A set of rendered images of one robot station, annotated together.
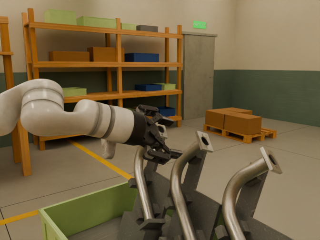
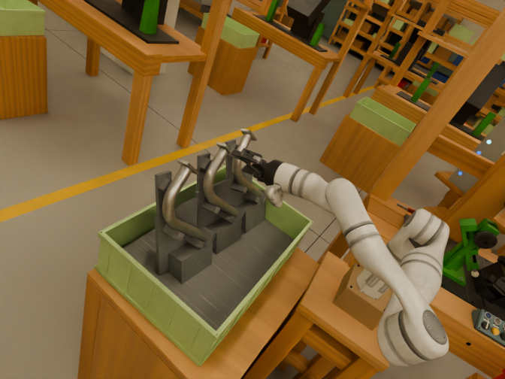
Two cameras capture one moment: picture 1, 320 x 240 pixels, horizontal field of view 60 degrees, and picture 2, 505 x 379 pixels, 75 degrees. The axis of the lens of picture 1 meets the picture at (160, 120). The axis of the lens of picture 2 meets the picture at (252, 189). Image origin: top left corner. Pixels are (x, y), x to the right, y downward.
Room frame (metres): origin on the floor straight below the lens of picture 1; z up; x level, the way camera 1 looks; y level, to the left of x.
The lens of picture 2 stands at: (1.02, 0.68, 1.68)
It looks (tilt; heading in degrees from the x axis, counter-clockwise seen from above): 35 degrees down; 238
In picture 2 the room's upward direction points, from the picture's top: 25 degrees clockwise
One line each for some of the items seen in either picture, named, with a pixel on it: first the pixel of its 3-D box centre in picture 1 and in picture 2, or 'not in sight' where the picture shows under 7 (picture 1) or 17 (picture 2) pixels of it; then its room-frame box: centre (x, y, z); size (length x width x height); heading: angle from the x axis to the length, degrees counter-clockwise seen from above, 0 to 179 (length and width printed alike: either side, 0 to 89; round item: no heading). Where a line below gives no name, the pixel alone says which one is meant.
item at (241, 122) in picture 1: (238, 123); not in sight; (5.46, -1.58, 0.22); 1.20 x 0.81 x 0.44; 32
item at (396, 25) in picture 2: not in sight; (391, 27); (-6.34, -7.89, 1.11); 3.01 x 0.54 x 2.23; 127
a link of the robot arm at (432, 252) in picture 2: not in sight; (425, 247); (0.21, 0.30, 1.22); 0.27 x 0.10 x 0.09; 41
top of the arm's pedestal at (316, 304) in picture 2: not in sight; (351, 304); (0.17, 0.23, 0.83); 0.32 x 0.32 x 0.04; 43
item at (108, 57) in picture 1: (114, 78); not in sight; (5.41, 0.88, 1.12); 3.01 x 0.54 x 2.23; 127
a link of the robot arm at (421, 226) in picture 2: not in sight; (415, 237); (0.16, 0.23, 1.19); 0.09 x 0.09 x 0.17; 41
